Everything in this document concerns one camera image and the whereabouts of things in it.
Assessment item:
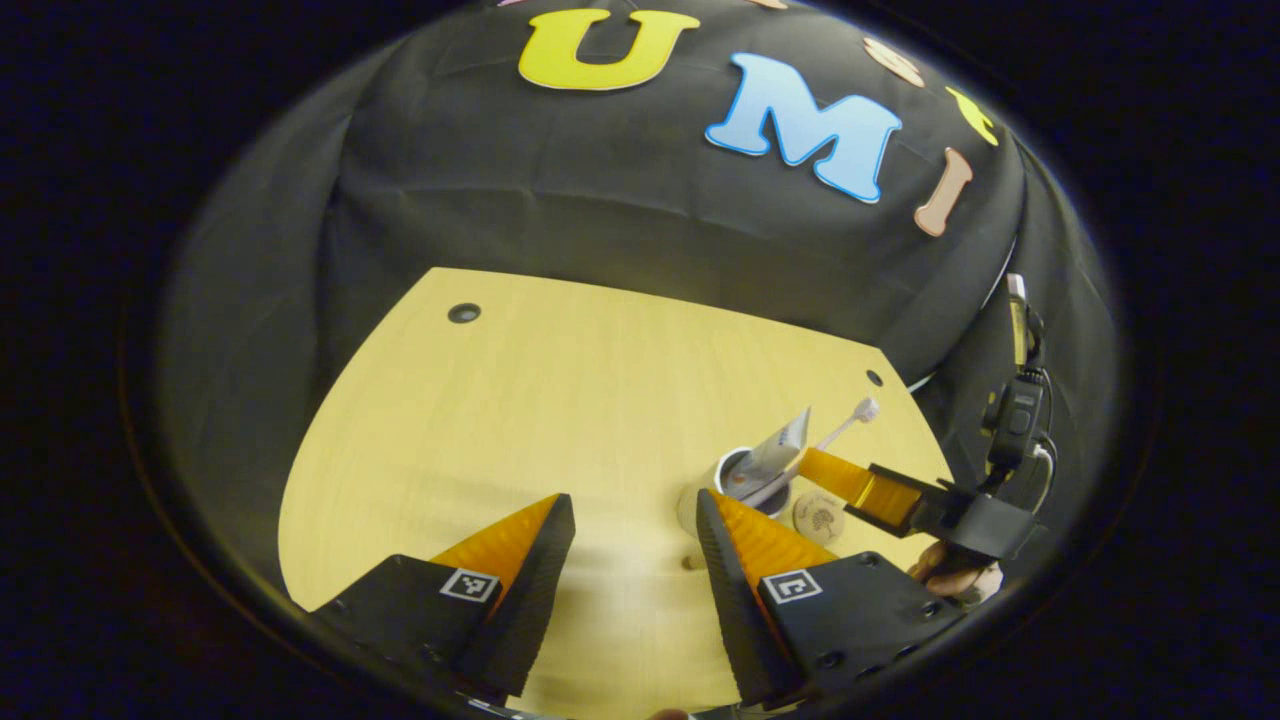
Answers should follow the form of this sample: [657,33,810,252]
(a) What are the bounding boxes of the thin white cable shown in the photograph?
[905,235,1021,393]

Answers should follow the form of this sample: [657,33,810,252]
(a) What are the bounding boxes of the wooden desktop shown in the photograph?
[277,266,956,716]

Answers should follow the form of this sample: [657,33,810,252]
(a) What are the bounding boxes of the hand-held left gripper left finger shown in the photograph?
[312,493,579,706]

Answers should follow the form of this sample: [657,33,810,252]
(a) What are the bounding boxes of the round cork coaster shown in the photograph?
[793,490,847,547]

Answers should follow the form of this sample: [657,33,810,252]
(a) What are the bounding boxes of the white toothbrush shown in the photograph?
[805,397,882,456]

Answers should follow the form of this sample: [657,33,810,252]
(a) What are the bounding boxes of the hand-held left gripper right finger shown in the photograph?
[695,487,970,710]

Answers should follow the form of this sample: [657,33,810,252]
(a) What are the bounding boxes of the white cup with wooden handle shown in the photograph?
[676,446,801,573]

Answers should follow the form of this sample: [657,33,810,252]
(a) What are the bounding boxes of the black backdrop cloth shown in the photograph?
[160,0,1116,601]

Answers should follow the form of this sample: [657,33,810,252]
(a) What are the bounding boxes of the white toothpaste tube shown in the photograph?
[740,407,813,501]

